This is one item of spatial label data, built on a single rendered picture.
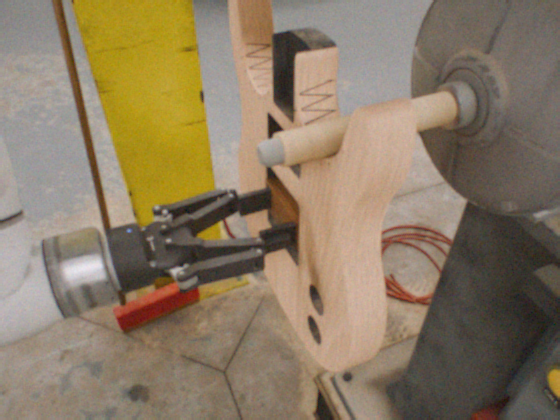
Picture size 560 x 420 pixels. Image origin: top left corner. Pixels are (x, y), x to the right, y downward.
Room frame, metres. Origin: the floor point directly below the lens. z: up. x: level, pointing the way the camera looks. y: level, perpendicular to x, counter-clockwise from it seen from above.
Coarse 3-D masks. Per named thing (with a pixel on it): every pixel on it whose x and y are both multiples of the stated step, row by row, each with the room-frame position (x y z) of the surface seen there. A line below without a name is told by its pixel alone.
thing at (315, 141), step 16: (432, 96) 0.42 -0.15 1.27; (448, 96) 0.42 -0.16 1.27; (416, 112) 0.39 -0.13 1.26; (432, 112) 0.40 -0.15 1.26; (448, 112) 0.40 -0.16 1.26; (304, 128) 0.36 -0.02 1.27; (320, 128) 0.36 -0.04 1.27; (336, 128) 0.37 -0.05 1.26; (416, 128) 0.39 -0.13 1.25; (288, 144) 0.34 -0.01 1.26; (304, 144) 0.35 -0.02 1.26; (320, 144) 0.35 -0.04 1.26; (336, 144) 0.36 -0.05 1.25; (288, 160) 0.34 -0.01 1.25; (304, 160) 0.34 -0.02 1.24
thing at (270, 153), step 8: (264, 144) 0.35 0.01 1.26; (272, 144) 0.35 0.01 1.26; (280, 144) 0.35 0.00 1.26; (256, 152) 0.35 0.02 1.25; (264, 152) 0.34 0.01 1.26; (272, 152) 0.34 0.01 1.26; (280, 152) 0.34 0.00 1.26; (264, 160) 0.34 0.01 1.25; (272, 160) 0.34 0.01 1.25; (280, 160) 0.34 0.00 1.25
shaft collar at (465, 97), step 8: (440, 88) 0.43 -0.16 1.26; (448, 88) 0.43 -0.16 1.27; (456, 88) 0.42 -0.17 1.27; (464, 88) 0.42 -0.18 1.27; (456, 96) 0.41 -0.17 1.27; (464, 96) 0.41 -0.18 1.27; (472, 96) 0.41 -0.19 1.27; (456, 104) 0.41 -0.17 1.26; (464, 104) 0.41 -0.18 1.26; (472, 104) 0.41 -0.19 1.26; (464, 112) 0.40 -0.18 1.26; (472, 112) 0.41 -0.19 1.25; (456, 120) 0.41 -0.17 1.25; (464, 120) 0.40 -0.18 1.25; (472, 120) 0.41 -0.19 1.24; (448, 128) 0.41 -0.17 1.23; (456, 128) 0.41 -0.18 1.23
